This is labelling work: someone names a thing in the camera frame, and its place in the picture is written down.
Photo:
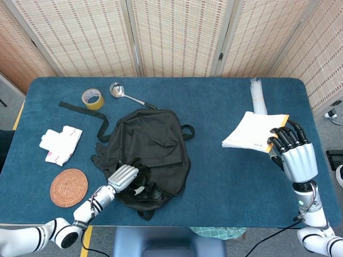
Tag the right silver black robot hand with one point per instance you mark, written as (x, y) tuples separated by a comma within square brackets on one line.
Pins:
[(298, 160)]

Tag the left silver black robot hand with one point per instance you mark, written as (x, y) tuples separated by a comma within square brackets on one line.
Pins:
[(124, 176)]

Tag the black fabric backpack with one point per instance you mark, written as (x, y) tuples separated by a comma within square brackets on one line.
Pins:
[(160, 150)]

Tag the white book with yellow spine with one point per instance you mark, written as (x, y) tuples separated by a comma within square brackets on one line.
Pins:
[(249, 131)]

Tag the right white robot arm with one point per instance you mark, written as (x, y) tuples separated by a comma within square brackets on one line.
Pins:
[(316, 214)]

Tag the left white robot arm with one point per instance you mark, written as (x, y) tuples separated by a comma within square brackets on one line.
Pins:
[(85, 211)]

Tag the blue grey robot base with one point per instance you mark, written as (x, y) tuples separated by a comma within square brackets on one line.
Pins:
[(168, 243)]

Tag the black flat box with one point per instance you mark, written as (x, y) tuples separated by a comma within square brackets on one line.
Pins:
[(336, 159)]

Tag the round woven rattan coaster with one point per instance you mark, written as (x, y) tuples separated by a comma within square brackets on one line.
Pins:
[(69, 187)]

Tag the white tissue packet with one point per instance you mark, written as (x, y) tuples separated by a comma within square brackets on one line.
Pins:
[(61, 146)]

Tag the clear plastic straw bundle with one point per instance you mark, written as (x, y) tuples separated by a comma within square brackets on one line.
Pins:
[(258, 101)]

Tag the blue velvet table cover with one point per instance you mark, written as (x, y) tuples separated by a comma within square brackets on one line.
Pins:
[(227, 187)]

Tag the yellow packing tape roll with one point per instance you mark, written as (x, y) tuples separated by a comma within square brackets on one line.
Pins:
[(99, 104)]

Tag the silver metal ladle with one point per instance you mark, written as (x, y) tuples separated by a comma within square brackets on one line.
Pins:
[(116, 89)]

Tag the green white checked bag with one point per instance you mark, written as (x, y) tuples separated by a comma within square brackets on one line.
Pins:
[(214, 233)]

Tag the black case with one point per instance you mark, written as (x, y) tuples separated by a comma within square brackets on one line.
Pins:
[(5, 150)]

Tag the black screen hinge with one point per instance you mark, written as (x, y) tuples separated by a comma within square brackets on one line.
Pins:
[(221, 56), (33, 42)]

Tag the woven folding screen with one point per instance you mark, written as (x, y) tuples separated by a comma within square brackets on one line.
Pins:
[(174, 34)]

